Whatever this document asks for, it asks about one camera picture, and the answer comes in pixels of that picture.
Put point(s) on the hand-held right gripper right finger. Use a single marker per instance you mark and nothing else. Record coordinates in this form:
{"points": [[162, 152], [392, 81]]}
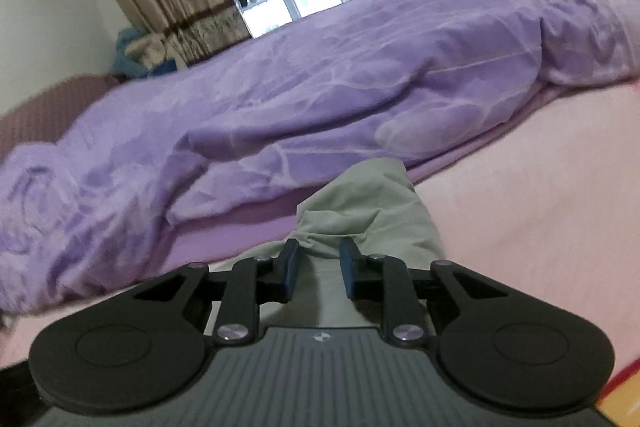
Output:
{"points": [[348, 274]]}

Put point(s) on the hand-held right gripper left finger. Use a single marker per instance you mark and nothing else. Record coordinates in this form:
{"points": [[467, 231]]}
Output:
{"points": [[289, 274]]}

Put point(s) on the grey and black jacket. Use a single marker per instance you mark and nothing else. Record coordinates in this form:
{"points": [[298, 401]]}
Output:
{"points": [[370, 207]]}

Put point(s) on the purple quilt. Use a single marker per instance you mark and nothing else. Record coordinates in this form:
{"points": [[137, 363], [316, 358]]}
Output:
{"points": [[300, 97]]}

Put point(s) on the pink printed blanket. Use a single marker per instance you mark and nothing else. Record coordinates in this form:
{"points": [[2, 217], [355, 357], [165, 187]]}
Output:
{"points": [[540, 187]]}

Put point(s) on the pile of plush toys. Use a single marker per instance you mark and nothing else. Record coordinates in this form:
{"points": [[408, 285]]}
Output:
{"points": [[150, 54]]}

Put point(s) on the mauve padded headboard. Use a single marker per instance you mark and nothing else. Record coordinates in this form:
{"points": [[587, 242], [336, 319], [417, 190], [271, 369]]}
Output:
{"points": [[45, 112]]}

